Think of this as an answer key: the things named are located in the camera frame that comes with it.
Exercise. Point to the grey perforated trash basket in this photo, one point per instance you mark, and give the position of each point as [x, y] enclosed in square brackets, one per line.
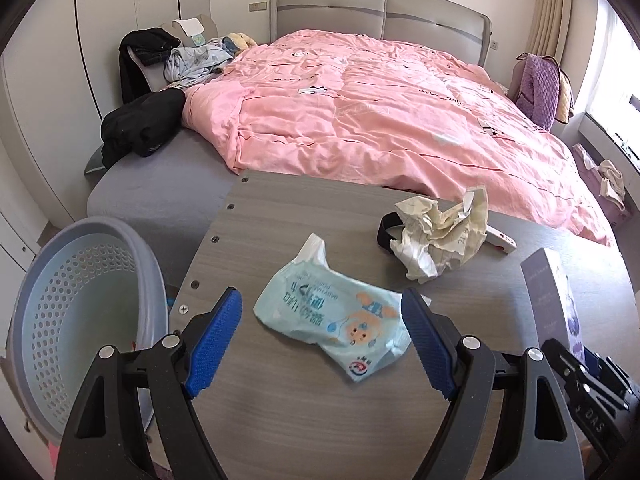
[95, 283]

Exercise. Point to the white wardrobe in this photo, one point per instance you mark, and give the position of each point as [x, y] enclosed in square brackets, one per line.
[59, 78]

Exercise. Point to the black clothes pile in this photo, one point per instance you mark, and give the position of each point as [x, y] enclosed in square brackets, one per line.
[143, 126]

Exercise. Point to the light blue clothes pile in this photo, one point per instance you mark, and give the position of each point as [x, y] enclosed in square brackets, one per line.
[194, 63]

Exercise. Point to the grey upholstered headboard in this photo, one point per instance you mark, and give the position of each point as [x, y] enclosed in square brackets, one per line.
[438, 24]

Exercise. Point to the black strap band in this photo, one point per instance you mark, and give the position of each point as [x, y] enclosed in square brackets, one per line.
[389, 225]

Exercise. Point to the purple knitted bag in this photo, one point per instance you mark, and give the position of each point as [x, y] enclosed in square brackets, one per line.
[541, 90]

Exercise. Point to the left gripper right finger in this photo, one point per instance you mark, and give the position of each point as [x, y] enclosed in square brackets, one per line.
[535, 438]

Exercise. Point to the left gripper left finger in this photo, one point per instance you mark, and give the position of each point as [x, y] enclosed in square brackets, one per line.
[104, 437]

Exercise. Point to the small white red box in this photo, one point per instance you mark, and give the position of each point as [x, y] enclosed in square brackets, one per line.
[500, 240]

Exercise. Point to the light blue wipes packet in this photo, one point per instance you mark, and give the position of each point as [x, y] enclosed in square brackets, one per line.
[358, 325]

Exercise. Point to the yellow plush toy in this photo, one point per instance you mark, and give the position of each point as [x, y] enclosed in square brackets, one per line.
[237, 42]

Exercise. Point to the beige curtain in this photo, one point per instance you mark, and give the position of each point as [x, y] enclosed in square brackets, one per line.
[549, 30]

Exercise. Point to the black garment on chair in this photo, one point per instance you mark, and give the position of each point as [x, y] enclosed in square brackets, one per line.
[142, 55]

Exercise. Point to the grey bed mattress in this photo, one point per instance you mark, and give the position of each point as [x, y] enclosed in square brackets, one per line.
[169, 198]

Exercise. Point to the purple cartoon carton box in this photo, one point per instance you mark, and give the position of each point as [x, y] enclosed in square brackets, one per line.
[554, 307]

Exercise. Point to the cream paper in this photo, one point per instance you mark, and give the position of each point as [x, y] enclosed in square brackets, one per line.
[434, 241]

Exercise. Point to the pink duvet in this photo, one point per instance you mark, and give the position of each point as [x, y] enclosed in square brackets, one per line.
[388, 113]

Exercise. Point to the grey bedside chair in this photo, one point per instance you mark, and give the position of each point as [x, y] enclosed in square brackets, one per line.
[193, 31]

